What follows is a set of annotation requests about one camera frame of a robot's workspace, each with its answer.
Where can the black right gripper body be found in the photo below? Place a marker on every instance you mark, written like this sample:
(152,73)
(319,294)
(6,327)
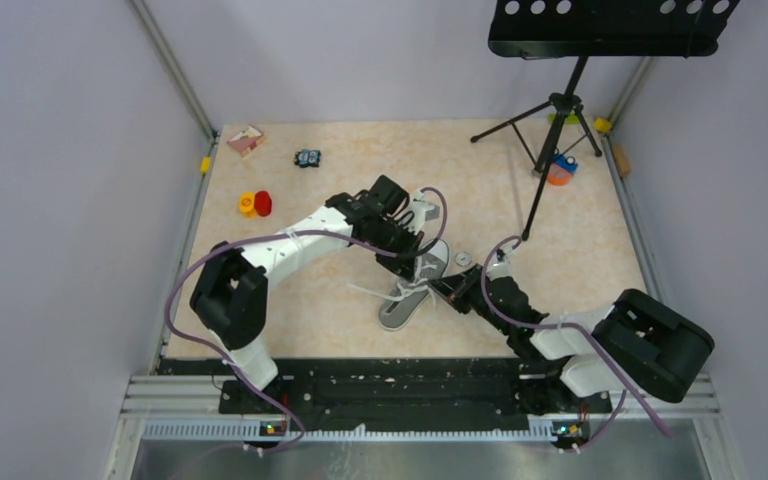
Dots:
(467,296)

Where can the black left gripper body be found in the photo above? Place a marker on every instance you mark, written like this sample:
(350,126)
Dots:
(396,236)

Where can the grey canvas sneaker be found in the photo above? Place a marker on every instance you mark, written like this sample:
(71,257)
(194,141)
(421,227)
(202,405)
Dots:
(394,316)

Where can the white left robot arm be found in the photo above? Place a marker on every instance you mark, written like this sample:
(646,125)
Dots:
(230,296)

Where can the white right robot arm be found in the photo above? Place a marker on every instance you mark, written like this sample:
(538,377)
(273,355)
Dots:
(635,339)

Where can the small round white token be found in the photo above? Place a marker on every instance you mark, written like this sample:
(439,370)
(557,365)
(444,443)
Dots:
(463,259)

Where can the small black blue toy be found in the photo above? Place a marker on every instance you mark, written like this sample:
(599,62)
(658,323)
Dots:
(307,158)

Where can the red round toy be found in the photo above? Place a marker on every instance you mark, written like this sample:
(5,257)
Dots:
(263,203)

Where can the yellow round toy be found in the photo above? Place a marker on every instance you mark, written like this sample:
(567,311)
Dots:
(246,205)

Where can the pink and white box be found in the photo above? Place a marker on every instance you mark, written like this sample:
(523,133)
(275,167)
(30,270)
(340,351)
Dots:
(246,140)

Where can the orange blue toy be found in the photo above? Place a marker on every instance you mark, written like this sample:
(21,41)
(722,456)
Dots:
(562,170)

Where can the yellow corner clip left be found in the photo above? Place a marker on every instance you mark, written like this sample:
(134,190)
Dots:
(205,165)

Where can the yellow corner clip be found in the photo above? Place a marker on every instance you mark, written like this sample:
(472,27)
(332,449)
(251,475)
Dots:
(602,125)
(205,165)

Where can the yellow corner clip right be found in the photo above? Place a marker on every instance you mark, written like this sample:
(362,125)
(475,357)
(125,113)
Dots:
(602,125)

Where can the black music stand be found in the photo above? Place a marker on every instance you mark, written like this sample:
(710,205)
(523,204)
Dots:
(582,29)

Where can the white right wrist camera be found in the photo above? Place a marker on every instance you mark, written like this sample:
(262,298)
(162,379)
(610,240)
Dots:
(498,267)

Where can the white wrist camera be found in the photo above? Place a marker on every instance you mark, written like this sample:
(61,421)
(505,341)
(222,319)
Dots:
(421,211)
(498,267)

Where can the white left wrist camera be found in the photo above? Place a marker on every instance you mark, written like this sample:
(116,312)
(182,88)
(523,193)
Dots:
(421,211)

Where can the white slotted cable duct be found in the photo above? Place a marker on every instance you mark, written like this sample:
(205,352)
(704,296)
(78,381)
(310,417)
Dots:
(253,430)

